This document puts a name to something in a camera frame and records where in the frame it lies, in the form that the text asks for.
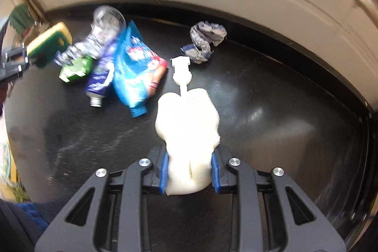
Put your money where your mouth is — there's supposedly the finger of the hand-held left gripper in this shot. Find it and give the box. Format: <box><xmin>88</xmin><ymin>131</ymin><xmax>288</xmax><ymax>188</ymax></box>
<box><xmin>3</xmin><ymin>45</ymin><xmax>30</xmax><ymax>61</ymax></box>
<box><xmin>0</xmin><ymin>59</ymin><xmax>34</xmax><ymax>82</ymax></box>

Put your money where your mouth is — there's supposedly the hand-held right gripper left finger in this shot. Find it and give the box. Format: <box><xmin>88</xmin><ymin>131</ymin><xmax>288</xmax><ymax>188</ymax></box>
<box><xmin>35</xmin><ymin>146</ymin><xmax>170</xmax><ymax>252</ymax></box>

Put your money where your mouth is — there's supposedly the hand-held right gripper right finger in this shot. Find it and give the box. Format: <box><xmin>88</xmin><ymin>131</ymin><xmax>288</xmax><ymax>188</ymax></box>
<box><xmin>211</xmin><ymin>146</ymin><xmax>347</xmax><ymax>252</ymax></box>

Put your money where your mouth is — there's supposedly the yellow and green sponge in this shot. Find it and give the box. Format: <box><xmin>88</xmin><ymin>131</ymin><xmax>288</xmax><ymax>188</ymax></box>
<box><xmin>26</xmin><ymin>22</ymin><xmax>73</xmax><ymax>68</ymax></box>

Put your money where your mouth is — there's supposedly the white foam sponge with handle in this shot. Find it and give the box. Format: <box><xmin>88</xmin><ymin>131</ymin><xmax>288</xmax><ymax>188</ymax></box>
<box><xmin>155</xmin><ymin>56</ymin><xmax>222</xmax><ymax>196</ymax></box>

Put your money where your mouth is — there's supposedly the green cloth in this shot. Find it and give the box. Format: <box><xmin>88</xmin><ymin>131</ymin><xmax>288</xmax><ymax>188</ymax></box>
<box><xmin>10</xmin><ymin>3</ymin><xmax>34</xmax><ymax>31</ymax></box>

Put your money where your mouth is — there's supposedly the green crumpled wrapper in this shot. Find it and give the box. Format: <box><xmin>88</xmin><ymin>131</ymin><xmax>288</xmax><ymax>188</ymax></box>
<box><xmin>58</xmin><ymin>56</ymin><xmax>93</xmax><ymax>83</ymax></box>

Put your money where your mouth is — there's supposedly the dark blue tube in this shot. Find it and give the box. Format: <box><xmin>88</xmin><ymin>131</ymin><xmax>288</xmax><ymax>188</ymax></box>
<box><xmin>85</xmin><ymin>34</ymin><xmax>119</xmax><ymax>107</ymax></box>

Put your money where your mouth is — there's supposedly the crushed clear plastic bottle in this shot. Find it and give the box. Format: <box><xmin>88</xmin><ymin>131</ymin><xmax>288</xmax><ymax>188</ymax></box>
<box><xmin>54</xmin><ymin>5</ymin><xmax>127</xmax><ymax>66</ymax></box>

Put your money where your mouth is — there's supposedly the blue snack packet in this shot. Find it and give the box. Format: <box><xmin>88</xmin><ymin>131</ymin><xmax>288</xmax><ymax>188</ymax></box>
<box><xmin>112</xmin><ymin>20</ymin><xmax>169</xmax><ymax>118</ymax></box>

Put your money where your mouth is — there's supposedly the blue cloth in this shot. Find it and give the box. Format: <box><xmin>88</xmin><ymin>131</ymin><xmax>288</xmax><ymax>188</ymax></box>
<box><xmin>22</xmin><ymin>200</ymin><xmax>60</xmax><ymax>224</ymax></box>

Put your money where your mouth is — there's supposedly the crumpled blue white wrapper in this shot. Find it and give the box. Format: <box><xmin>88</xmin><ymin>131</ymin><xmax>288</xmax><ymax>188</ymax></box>
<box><xmin>181</xmin><ymin>21</ymin><xmax>227</xmax><ymax>64</ymax></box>

